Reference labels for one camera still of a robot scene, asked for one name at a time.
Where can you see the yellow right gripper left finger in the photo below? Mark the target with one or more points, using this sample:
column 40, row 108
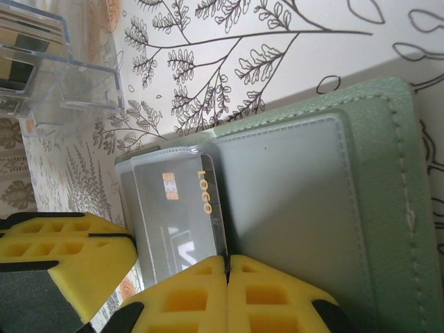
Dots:
column 194, row 312

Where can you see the black credit card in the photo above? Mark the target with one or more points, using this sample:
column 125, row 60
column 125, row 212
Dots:
column 180, row 215

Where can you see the clear acrylic box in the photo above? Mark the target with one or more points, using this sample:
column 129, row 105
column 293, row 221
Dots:
column 86, row 86

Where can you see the green card holder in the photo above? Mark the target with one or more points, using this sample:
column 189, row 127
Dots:
column 374, row 173

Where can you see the orange card with black stripe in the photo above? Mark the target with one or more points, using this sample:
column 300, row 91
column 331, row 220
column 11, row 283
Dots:
column 5, row 67

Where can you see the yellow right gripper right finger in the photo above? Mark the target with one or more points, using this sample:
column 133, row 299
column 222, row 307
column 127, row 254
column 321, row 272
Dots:
column 263, row 312

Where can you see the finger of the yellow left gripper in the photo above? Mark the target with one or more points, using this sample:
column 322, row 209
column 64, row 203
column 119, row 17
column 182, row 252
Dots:
column 100, row 227
column 104, row 263

